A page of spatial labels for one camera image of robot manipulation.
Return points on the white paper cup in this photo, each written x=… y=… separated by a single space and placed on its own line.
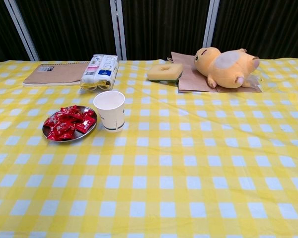
x=111 y=116

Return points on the yellow checkered tablecloth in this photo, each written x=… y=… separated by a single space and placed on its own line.
x=164 y=161

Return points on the yellow sponge with hole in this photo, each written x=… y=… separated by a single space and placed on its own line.
x=161 y=74

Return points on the brown paper bag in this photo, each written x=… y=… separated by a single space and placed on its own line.
x=191 y=81

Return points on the red wrapped candy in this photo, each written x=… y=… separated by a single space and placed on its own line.
x=85 y=125
x=50 y=122
x=63 y=135

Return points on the round steel plate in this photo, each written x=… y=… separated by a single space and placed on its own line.
x=85 y=134

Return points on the white plastic-wrapped pack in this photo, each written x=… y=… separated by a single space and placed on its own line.
x=99 y=69

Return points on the yellow plush toy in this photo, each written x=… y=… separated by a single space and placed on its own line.
x=223 y=72

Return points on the brown spiral notebook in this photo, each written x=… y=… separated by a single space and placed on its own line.
x=54 y=74

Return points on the clear plastic wrapper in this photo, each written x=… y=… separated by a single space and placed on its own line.
x=253 y=79

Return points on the white frame post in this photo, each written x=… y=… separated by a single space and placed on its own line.
x=119 y=32
x=211 y=24
x=22 y=29

